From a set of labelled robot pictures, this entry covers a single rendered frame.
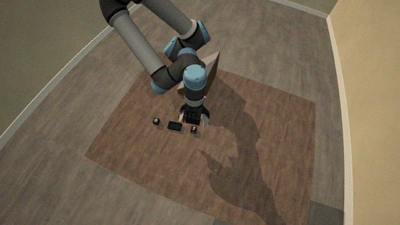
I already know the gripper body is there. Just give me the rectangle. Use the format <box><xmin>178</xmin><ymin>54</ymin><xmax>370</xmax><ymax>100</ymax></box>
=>
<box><xmin>183</xmin><ymin>103</ymin><xmax>204</xmax><ymax>126</ymax></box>

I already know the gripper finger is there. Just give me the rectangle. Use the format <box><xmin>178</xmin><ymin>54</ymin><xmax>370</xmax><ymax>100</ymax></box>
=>
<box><xmin>177</xmin><ymin>104</ymin><xmax>186</xmax><ymax>122</ymax></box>
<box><xmin>201</xmin><ymin>107</ymin><xmax>211</xmax><ymax>127</ymax></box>

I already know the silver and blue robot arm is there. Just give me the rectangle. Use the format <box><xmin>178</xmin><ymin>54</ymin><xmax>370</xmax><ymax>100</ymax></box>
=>
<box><xmin>99</xmin><ymin>0</ymin><xmax>211</xmax><ymax>107</ymax></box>

